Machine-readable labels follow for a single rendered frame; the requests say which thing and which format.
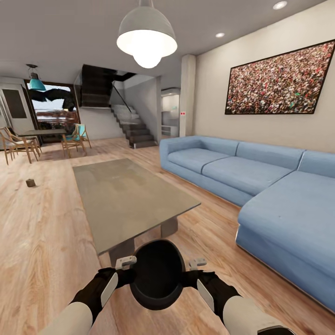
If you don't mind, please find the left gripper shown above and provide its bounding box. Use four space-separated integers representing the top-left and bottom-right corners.
118 268 138 288

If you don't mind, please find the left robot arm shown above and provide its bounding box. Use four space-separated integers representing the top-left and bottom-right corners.
36 255 138 335

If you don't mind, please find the cauldron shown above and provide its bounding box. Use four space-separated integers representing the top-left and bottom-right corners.
129 239 186 311

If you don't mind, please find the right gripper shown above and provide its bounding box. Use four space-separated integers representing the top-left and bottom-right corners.
175 270 199 288

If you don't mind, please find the pillar candle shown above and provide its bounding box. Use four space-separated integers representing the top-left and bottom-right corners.
26 179 36 187

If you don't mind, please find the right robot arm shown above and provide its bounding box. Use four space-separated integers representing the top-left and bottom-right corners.
175 257 296 335

